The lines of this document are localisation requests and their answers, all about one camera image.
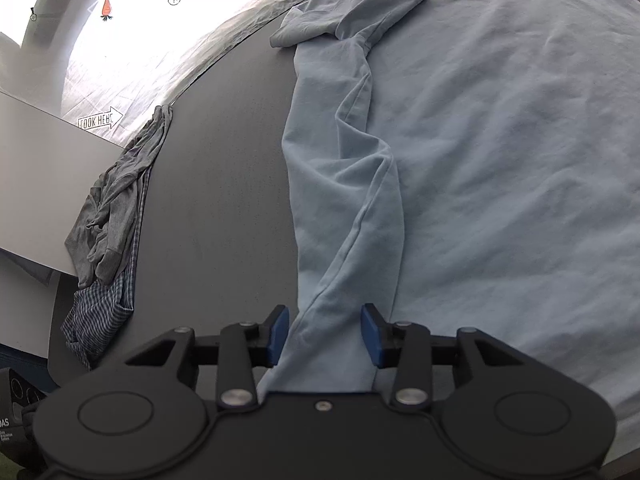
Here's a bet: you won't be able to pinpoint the light blue printed t-shirt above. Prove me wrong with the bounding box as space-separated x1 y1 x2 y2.
258 0 639 449

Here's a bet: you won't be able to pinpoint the blue checkered shorts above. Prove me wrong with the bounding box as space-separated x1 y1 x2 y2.
61 169 152 370

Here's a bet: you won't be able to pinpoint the grey crumpled garment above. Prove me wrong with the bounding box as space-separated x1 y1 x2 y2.
65 105 172 288

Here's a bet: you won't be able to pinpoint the white storage box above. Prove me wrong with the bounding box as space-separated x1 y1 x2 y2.
0 93 122 275

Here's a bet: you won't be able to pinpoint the white printed curtain sheet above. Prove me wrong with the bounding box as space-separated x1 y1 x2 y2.
1 0 270 145

